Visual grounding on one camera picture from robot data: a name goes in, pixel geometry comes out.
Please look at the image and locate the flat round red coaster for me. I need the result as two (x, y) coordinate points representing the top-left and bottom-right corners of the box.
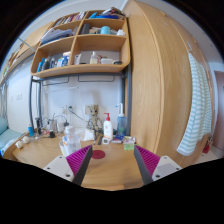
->
(91, 149), (106, 160)

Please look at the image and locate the long wooden bed rail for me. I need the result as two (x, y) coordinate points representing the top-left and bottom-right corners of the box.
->
(0, 21), (59, 84)

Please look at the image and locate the small blue bottle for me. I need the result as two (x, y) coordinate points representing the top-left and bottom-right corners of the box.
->
(27, 123), (35, 138)

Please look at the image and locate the dark blue box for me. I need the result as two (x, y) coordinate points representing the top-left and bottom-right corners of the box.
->
(111, 134), (125, 144)

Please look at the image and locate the wooden shelf unit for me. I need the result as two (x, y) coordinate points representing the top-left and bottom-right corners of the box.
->
(30, 7), (132, 79)

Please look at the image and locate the wooden tree figurine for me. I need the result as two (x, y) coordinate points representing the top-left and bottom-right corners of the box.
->
(87, 104), (104, 132)

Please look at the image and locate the blue spray bottle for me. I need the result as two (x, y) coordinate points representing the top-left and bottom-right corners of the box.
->
(115, 102), (127, 137)

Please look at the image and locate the green packet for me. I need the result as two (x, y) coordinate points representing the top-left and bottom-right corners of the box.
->
(123, 141), (136, 151)

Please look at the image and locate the wooden wardrobe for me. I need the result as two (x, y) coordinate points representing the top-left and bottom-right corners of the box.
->
(123, 0), (216, 168)

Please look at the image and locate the white charger block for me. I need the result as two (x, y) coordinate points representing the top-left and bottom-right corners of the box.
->
(56, 121), (66, 134)

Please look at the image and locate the black upright shaver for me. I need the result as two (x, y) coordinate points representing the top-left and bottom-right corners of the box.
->
(35, 117), (43, 135)

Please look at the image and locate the light blue bedding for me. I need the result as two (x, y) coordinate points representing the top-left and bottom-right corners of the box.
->
(0, 115), (24, 151)

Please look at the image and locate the white tissue pack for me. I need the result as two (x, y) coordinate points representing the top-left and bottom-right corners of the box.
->
(74, 128), (96, 142)

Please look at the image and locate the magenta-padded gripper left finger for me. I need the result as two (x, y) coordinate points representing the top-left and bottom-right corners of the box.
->
(43, 144), (94, 187)

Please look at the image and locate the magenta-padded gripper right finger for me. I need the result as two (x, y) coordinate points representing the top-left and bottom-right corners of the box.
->
(133, 144), (183, 186)

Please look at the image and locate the clear plastic water bottle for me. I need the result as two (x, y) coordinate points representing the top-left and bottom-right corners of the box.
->
(61, 125), (82, 157)

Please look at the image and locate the grey metal desk frame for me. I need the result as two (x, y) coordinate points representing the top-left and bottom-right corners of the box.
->
(28, 63), (133, 136)

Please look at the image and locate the white pump bottle red top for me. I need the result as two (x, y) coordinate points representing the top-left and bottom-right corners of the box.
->
(102, 112), (114, 140)

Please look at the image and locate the pink white packet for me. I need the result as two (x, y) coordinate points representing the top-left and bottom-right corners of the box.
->
(124, 135), (137, 144)

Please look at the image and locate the green striped white towel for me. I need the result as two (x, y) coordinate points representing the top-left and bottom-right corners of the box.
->
(176, 52), (213, 157)

